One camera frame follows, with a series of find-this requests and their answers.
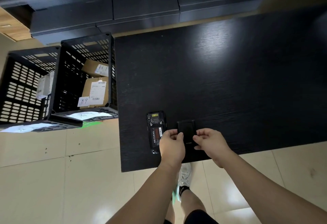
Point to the person's right hand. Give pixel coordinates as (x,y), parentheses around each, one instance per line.
(214,146)

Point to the person's left hand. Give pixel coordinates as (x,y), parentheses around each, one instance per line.
(170,149)

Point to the person's right thumb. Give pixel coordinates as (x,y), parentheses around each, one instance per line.
(198,147)

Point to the person's left thumb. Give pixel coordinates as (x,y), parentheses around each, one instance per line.
(180,137)

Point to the black battery cover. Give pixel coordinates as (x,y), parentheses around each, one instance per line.
(186,129)

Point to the person's left forearm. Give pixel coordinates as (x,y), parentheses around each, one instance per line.
(150,195)

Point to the person's right forearm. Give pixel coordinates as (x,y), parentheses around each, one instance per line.
(265,193)

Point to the black handheld scanner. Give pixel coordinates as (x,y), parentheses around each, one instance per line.
(154,132)

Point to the white sneaker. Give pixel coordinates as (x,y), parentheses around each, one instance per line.
(184,177)

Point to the black sock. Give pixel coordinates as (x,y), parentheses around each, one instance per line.
(184,190)

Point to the person's leg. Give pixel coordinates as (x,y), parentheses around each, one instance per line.
(190,203)

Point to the black shorts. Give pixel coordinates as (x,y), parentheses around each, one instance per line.
(200,218)

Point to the large cardboard parcel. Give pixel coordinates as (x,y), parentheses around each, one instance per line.
(95,91)

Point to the white paper crate label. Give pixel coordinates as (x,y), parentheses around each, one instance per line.
(21,128)
(85,115)

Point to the white handwritten paper slip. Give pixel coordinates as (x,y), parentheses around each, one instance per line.
(83,101)

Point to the small cardboard parcel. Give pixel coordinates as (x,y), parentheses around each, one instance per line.
(95,68)

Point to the black plastic crate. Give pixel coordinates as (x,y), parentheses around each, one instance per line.
(18,91)
(69,83)

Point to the stack of dark grey boxes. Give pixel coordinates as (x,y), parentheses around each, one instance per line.
(132,4)

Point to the white parcel box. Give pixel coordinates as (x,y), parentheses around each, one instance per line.
(46,86)

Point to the wooden cabinet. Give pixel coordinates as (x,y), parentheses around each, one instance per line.
(11,26)

